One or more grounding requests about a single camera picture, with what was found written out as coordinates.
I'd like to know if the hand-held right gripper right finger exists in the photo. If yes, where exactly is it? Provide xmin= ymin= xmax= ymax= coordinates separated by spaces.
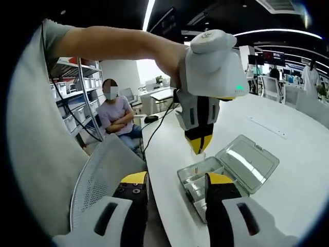
xmin=204 ymin=172 xmax=299 ymax=247

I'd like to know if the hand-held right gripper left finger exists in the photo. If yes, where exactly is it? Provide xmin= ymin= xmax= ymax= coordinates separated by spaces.
xmin=52 ymin=171 xmax=150 ymax=247

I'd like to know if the clear plastic compartment box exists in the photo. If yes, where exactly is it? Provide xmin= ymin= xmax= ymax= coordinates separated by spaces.
xmin=177 ymin=134 xmax=280 ymax=224

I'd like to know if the person's left hand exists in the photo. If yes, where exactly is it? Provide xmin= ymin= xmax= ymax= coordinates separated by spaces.
xmin=154 ymin=45 xmax=190 ymax=89

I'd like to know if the grey mesh office chair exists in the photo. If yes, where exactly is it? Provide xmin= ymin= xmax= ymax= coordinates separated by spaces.
xmin=69 ymin=133 xmax=160 ymax=247

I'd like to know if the red-lit display screen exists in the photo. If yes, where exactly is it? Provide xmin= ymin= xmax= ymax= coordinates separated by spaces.
xmin=262 ymin=51 xmax=285 ymax=65

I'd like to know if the white mesh office chair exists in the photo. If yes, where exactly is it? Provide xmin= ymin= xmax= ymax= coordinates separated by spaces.
xmin=261 ymin=76 xmax=283 ymax=101

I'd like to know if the hanging dark screen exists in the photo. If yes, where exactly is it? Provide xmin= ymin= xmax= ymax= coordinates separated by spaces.
xmin=150 ymin=7 xmax=180 ymax=36

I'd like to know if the ceiling air vent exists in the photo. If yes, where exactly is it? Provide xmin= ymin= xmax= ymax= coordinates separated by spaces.
xmin=255 ymin=0 xmax=299 ymax=12

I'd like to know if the metal rack with white bins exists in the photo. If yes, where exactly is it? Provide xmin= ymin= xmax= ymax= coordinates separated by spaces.
xmin=50 ymin=58 xmax=104 ymax=141

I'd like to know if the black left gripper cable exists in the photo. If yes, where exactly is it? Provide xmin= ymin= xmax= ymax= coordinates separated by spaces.
xmin=142 ymin=101 xmax=180 ymax=155

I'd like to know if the thin black body cable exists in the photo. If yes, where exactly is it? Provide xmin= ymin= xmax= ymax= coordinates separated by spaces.
xmin=41 ymin=23 xmax=103 ymax=142

